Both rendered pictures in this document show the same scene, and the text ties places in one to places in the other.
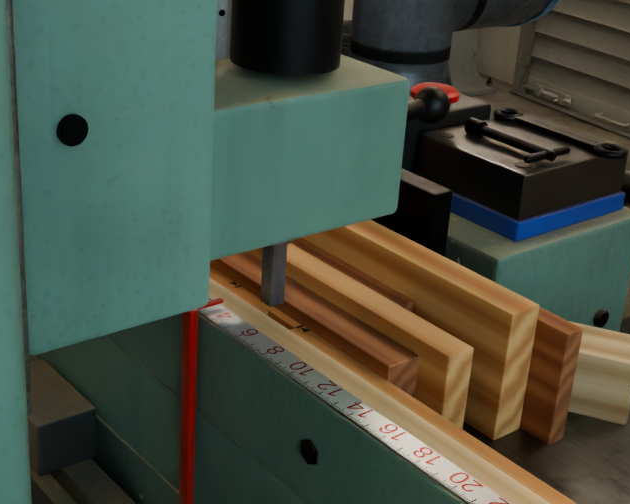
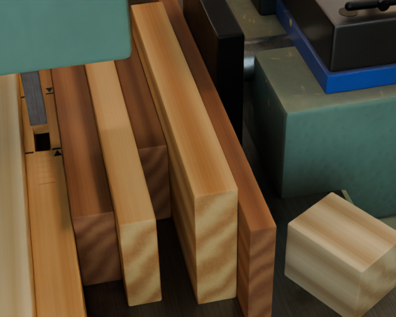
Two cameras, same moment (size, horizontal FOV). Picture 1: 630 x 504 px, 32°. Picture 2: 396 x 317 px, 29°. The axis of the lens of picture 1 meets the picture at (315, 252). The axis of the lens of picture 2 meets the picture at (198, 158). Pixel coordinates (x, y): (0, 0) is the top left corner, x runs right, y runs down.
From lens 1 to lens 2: 0.33 m
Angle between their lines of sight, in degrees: 28
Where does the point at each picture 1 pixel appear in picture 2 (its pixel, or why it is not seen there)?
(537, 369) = (240, 251)
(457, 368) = (134, 236)
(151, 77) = not seen: outside the picture
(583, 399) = (316, 284)
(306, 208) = not seen: outside the picture
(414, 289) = (166, 134)
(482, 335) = (187, 204)
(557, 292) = (382, 150)
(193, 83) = not seen: outside the picture
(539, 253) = (349, 111)
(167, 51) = not seen: outside the picture
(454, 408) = (141, 270)
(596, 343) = (340, 231)
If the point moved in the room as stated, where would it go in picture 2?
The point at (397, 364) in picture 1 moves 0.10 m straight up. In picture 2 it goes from (83, 217) to (52, 25)
